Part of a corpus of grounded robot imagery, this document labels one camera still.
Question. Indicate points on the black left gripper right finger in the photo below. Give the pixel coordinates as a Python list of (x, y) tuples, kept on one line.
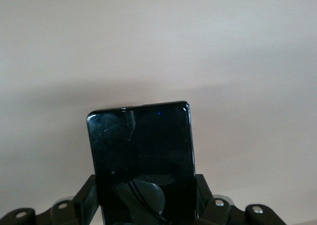
[(205, 205)]

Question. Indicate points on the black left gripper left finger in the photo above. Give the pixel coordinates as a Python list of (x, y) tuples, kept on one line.
[(81, 205)]

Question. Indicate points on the black slab smartphone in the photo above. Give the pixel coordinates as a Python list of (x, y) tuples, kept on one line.
[(143, 148)]

